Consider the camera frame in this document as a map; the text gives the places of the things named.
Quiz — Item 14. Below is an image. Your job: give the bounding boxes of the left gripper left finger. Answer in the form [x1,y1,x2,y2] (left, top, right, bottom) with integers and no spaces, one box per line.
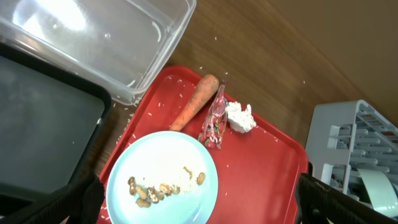
[1,172,105,224]

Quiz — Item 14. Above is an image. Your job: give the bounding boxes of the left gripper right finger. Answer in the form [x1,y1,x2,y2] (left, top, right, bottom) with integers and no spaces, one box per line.
[295,165,397,224]

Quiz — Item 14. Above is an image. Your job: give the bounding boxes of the white tissue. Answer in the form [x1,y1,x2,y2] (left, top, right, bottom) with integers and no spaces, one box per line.
[226,101,257,133]

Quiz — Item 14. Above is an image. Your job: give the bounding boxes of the green bowl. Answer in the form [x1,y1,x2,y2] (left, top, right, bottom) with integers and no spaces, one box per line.
[358,169,397,218]

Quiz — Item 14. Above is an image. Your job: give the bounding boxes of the grey dishwasher rack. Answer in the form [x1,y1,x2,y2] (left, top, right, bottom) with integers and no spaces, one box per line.
[305,100,397,202]

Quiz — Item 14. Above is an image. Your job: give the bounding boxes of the peanut scraps on plate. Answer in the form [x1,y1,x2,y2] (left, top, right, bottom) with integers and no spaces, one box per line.
[127,166,206,208]

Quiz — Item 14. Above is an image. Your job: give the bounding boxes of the red serving tray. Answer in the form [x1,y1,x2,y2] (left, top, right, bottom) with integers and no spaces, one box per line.
[99,65,308,224]

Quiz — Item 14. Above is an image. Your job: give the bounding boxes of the light blue plate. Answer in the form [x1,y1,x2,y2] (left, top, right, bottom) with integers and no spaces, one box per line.
[106,131,218,223]

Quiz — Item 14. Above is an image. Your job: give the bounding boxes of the black tray bin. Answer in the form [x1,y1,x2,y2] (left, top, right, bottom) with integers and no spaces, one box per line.
[1,45,111,216]

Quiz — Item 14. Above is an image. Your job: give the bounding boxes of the red snack wrapper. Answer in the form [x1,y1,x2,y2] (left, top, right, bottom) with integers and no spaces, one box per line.
[198,80,228,149]

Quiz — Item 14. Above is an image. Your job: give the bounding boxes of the orange carrot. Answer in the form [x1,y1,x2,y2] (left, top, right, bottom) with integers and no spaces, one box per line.
[170,75,220,131]

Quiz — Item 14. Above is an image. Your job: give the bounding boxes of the clear plastic bin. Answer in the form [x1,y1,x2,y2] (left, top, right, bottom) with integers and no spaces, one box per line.
[1,0,197,106]

